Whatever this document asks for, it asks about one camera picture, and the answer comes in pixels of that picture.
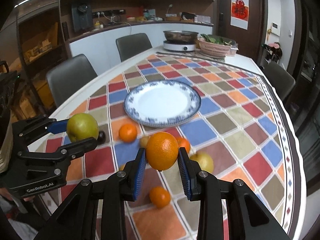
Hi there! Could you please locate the steel pot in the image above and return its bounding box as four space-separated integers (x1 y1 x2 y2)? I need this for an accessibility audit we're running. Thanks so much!
163 30 199 43

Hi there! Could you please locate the grey chair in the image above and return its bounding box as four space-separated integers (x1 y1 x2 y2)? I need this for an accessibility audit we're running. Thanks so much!
260 61 296 102
116 33 152 62
46 54 98 107

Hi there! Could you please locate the red white door poster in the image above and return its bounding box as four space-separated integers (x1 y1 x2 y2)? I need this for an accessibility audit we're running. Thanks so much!
230 0 249 30

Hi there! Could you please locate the large yellow pear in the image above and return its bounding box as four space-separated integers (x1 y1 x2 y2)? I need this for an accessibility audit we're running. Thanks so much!
190 152 214 173

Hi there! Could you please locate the right side grey chair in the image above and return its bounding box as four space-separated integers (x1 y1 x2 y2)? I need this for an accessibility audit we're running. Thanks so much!
260 61 296 102

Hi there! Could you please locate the operator hand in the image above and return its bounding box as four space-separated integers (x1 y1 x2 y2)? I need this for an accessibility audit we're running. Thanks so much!
0 188 35 202

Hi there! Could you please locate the blue white porcelain plate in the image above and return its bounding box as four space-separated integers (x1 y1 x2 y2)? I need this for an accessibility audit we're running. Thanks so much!
124 80 201 128

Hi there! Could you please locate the near grey chair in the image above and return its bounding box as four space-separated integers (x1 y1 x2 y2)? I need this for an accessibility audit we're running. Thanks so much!
46 54 98 107

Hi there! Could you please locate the black wall appliance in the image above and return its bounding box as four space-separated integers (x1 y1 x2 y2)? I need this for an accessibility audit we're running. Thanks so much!
71 3 93 32

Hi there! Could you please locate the white induction cooker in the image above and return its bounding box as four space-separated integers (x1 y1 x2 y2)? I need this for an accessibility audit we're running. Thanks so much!
163 41 196 52

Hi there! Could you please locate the far grey chair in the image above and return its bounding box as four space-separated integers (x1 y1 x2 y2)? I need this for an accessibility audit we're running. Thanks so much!
116 33 152 62

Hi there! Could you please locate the large mandarin orange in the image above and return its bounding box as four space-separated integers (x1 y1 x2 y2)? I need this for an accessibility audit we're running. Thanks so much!
118 124 137 143

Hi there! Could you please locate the pink basket with greens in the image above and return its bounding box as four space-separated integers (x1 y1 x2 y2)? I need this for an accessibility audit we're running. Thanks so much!
197 34 238 58

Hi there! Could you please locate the green pear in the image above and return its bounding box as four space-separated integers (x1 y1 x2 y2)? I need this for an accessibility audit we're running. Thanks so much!
66 113 99 142

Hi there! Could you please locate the dark plum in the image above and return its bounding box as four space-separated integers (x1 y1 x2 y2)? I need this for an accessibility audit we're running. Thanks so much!
97 131 106 145

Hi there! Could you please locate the dark wooden door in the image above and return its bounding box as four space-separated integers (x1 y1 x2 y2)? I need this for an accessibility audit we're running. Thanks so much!
216 0 268 63

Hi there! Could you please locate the brown kiwi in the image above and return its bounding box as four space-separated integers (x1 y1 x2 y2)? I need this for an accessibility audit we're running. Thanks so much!
139 136 150 148

